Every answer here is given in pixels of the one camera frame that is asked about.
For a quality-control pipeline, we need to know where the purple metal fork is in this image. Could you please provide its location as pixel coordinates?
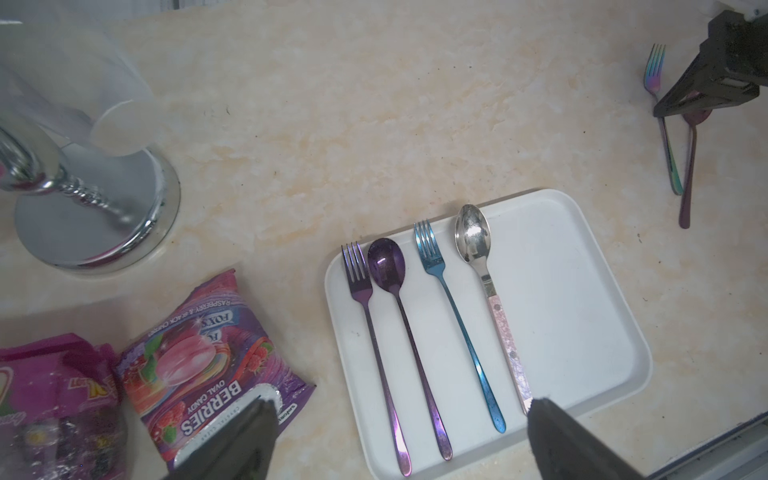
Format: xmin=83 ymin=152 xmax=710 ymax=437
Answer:
xmin=341 ymin=243 xmax=412 ymax=477

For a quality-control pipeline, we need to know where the purple Fox's candy bag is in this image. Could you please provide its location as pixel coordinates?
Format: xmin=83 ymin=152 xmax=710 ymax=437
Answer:
xmin=115 ymin=270 xmax=315 ymax=471

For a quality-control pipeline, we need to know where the pink handled silver spoon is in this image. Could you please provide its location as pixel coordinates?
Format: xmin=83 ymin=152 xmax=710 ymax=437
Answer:
xmin=454 ymin=204 xmax=533 ymax=415

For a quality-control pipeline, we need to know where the chrome glass holder stand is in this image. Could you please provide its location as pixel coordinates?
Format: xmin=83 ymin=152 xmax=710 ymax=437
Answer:
xmin=1 ymin=110 xmax=181 ymax=274

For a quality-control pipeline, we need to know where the blue handled fork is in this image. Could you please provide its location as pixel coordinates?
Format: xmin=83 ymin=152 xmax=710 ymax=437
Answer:
xmin=414 ymin=220 xmax=506 ymax=433

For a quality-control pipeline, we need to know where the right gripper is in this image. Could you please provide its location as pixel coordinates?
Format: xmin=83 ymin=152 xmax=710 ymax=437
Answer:
xmin=653 ymin=10 xmax=767 ymax=118

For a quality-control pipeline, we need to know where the aluminium front rail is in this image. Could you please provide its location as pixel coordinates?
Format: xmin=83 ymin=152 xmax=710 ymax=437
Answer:
xmin=648 ymin=412 xmax=768 ymax=480

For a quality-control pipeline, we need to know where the clear wine glass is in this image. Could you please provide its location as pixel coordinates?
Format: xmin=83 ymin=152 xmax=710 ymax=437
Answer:
xmin=1 ymin=15 xmax=160 ymax=157

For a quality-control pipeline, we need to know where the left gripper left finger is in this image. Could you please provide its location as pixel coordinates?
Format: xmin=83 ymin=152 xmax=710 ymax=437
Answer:
xmin=165 ymin=400 xmax=278 ymax=480

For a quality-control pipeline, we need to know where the purple metal spoon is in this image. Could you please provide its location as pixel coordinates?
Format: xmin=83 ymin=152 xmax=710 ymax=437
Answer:
xmin=367 ymin=237 xmax=453 ymax=461

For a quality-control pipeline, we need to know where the white plastic tray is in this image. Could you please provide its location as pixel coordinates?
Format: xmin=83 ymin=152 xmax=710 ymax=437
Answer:
xmin=324 ymin=189 xmax=652 ymax=479

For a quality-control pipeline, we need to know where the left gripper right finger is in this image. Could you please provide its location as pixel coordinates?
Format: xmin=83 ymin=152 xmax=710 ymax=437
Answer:
xmin=527 ymin=398 xmax=644 ymax=480

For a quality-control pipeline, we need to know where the dark handled purple spoon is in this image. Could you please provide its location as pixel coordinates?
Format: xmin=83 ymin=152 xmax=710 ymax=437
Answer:
xmin=679 ymin=109 xmax=712 ymax=229

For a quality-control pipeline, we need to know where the pink Lot 100 gummy bag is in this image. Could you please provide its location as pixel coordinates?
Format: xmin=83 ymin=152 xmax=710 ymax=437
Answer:
xmin=1 ymin=334 xmax=127 ymax=479

